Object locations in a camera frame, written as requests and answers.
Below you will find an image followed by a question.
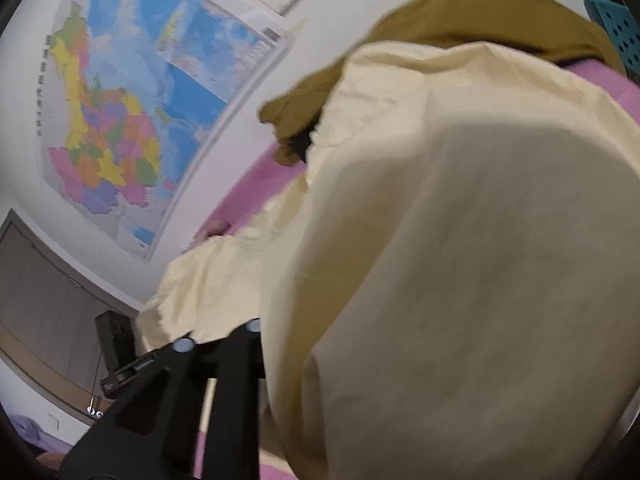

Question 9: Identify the cream garment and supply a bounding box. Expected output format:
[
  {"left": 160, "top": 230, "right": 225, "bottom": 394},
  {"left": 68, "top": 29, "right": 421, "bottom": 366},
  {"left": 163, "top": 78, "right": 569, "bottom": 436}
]
[{"left": 135, "top": 40, "right": 640, "bottom": 480}]

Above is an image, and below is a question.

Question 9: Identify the pink printed bed sheet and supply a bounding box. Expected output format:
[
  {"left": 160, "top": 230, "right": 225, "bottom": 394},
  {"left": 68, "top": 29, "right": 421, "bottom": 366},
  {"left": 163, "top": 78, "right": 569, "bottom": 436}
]
[{"left": 185, "top": 57, "right": 640, "bottom": 480}]

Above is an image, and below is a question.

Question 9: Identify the black device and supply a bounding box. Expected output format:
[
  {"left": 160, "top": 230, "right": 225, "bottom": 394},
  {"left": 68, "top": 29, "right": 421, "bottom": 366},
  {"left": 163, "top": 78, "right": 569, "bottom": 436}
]
[{"left": 100, "top": 352, "right": 162, "bottom": 400}]

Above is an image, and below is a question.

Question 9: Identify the wall map poster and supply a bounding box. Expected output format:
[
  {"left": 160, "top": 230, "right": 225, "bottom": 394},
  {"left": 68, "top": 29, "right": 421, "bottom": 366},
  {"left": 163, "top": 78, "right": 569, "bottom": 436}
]
[{"left": 34, "top": 0, "right": 310, "bottom": 265}]

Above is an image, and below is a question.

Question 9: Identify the mustard garment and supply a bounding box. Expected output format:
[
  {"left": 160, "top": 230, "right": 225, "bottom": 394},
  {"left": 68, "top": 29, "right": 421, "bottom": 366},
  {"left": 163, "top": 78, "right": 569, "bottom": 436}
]
[{"left": 257, "top": 0, "right": 628, "bottom": 167}]

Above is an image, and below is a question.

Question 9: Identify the lilac garment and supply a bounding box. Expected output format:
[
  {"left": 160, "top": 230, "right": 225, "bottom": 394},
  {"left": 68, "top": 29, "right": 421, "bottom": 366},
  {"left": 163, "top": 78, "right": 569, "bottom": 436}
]
[{"left": 7, "top": 414, "right": 53, "bottom": 458}]

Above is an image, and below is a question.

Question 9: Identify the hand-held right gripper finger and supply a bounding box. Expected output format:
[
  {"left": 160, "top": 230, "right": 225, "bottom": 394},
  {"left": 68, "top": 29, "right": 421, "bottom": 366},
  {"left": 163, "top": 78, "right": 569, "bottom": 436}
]
[{"left": 59, "top": 317, "right": 267, "bottom": 480}]

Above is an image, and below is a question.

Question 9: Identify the door with grey frame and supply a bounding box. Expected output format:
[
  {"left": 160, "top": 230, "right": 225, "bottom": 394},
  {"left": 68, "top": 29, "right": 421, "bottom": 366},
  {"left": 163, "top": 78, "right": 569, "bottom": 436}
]
[{"left": 0, "top": 209, "right": 143, "bottom": 413}]

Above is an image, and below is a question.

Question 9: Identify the blue perforated rack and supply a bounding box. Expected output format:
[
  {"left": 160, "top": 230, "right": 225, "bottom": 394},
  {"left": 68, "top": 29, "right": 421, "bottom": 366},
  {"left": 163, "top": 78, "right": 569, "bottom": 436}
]
[{"left": 572, "top": 0, "right": 640, "bottom": 78}]

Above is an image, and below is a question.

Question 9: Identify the black box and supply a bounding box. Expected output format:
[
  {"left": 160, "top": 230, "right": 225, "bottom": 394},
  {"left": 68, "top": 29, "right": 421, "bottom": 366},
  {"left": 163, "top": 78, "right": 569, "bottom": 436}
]
[{"left": 94, "top": 310, "right": 137, "bottom": 377}]

